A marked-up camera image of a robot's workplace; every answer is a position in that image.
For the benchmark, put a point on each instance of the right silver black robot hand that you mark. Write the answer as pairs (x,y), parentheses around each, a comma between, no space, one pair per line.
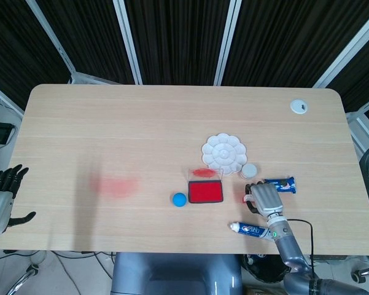
(267,198)

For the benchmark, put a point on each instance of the small red white object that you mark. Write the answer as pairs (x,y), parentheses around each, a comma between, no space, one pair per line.
(243,199)

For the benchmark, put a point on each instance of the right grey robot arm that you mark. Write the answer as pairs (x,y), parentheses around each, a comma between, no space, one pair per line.
(290,246)

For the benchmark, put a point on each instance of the blue Oreo cookie packet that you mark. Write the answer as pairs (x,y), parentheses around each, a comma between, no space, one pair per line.
(285,185)

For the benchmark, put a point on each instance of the small white round lid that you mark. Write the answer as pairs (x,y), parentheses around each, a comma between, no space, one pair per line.
(249,171)

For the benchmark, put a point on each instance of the blue Crest toothpaste tube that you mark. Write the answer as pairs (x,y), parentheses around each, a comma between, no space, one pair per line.
(248,229)

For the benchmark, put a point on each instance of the red ink pad clear lid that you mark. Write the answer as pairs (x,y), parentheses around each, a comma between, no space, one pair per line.
(205,192)

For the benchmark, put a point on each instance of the white flower paint palette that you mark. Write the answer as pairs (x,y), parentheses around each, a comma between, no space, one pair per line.
(224,153)

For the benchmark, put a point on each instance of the chrome chair base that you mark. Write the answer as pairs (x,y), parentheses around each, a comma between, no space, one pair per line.
(23,278)

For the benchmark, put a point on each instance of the black waste bin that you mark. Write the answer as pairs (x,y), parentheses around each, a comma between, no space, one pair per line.
(264,269)

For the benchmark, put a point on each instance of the blue ball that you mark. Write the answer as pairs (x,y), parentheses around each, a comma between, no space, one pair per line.
(179,199)

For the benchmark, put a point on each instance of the grey blue robot torso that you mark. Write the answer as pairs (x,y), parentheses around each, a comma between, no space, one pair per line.
(172,273)

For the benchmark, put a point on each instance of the white partition frame post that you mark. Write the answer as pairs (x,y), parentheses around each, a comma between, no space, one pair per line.
(54,40)
(348,52)
(128,40)
(9,103)
(228,40)
(360,129)

